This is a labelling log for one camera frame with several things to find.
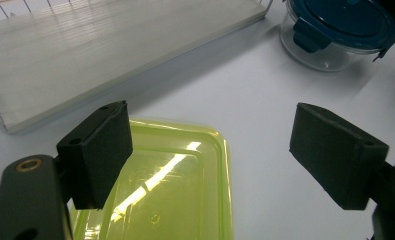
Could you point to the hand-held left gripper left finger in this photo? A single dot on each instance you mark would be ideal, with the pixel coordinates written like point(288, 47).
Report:
point(96, 156)

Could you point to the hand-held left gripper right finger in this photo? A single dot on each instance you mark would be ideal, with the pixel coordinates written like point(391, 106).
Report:
point(335, 156)

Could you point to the clear box with green lid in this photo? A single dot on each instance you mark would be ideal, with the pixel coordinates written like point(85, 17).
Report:
point(185, 200)

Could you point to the glass container with blue lid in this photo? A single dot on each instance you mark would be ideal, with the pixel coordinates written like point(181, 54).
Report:
point(345, 23)

